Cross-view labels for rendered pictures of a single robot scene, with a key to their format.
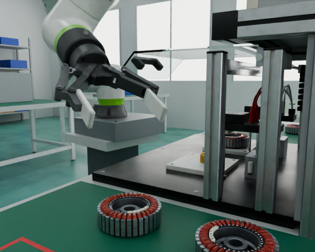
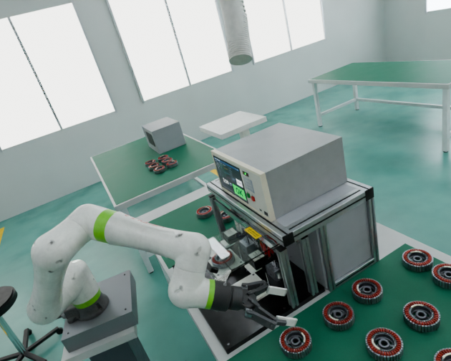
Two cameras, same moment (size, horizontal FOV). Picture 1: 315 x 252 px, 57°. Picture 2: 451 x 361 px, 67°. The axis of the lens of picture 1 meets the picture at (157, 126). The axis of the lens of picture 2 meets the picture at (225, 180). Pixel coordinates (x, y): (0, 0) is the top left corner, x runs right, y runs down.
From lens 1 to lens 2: 1.14 m
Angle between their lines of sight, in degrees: 52
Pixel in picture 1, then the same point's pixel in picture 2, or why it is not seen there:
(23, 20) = not seen: outside the picture
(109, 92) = (91, 291)
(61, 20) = (199, 287)
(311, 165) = (328, 268)
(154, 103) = (278, 291)
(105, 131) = (120, 324)
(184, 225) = (308, 325)
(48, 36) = (195, 303)
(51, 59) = not seen: outside the picture
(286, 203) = not seen: hidden behind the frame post
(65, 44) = (225, 300)
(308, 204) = (330, 280)
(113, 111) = (102, 302)
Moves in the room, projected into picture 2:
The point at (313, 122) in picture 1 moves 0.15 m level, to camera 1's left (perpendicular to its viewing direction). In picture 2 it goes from (326, 255) to (313, 282)
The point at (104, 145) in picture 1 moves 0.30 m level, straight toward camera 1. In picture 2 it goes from (132, 334) to (192, 343)
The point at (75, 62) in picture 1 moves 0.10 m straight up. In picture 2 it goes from (240, 304) to (233, 280)
